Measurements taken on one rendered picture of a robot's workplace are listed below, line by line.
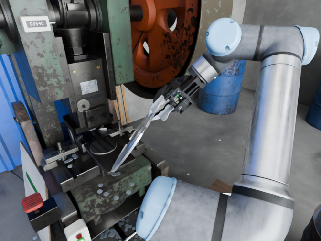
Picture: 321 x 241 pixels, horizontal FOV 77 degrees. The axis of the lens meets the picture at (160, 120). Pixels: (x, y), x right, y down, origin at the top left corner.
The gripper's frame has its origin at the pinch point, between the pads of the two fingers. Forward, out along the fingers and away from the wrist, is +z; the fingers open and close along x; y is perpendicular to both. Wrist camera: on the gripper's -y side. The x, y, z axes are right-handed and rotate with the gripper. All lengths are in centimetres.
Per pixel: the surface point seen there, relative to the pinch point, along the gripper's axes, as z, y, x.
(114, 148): 30.7, -15.6, 5.4
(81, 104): 23.3, -17.1, -18.4
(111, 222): 69, -11, 34
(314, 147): -52, -112, 199
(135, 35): -7, -58, -19
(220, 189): 19, -28, 78
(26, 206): 51, 13, -12
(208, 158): 34, -97, 112
